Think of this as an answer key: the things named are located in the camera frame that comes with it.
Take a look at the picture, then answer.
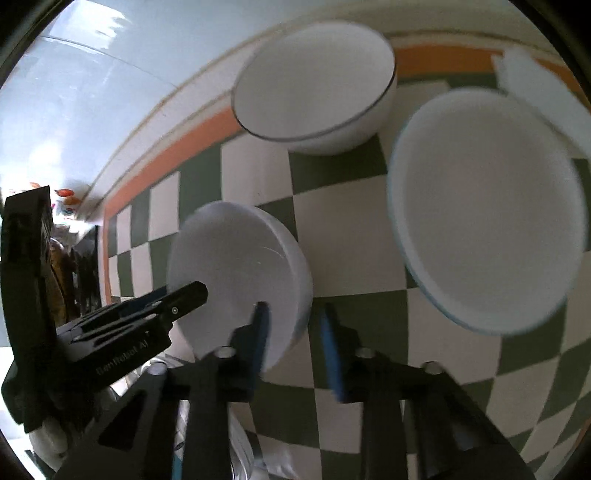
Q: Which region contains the checkered green white mat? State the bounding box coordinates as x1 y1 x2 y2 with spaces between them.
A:
103 36 590 479

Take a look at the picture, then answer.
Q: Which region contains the white bowl dark rim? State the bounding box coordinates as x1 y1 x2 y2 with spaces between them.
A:
231 21 398 155

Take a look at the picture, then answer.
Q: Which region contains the plain white bowl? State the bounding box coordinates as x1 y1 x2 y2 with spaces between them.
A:
166 201 314 370

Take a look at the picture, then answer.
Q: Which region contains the white bowl floral outside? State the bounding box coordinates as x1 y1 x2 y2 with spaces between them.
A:
388 87 588 335

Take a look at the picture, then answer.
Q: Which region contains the gloved left hand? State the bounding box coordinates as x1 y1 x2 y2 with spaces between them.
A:
28 417 95 472

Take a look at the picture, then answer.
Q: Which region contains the colourful food package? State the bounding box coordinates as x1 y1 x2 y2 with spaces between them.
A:
50 188 83 217

